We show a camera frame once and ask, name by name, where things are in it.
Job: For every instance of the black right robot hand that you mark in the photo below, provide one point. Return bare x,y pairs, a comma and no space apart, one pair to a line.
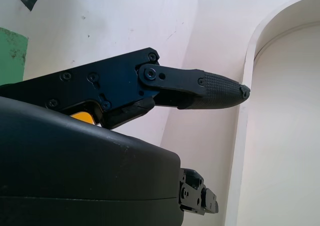
75,173

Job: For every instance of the yellow wooden block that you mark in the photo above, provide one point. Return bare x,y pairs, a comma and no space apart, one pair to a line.
81,117

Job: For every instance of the green wooden block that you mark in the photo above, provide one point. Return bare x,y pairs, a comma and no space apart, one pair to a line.
11,53

